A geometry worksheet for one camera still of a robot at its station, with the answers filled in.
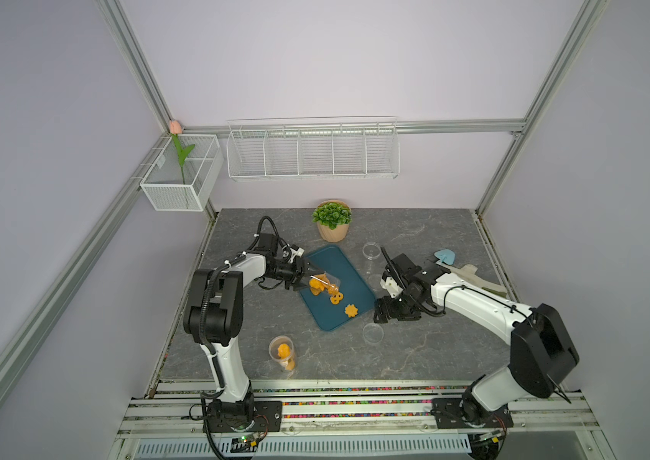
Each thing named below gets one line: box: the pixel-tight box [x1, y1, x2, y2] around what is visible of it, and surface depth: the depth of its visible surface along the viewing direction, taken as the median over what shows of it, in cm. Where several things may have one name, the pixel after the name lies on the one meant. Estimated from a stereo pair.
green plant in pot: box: [311, 199, 353, 244], surface depth 101 cm
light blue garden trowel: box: [434, 249, 456, 266], surface depth 107 cm
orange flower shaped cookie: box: [344, 303, 359, 318], surface depth 93 cm
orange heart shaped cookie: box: [308, 277, 325, 297], surface depth 92 cm
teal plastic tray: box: [299, 245, 376, 331], surface depth 98 cm
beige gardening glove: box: [445, 264, 509, 298], surface depth 101 cm
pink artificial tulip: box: [168, 119, 196, 185], surface depth 92 cm
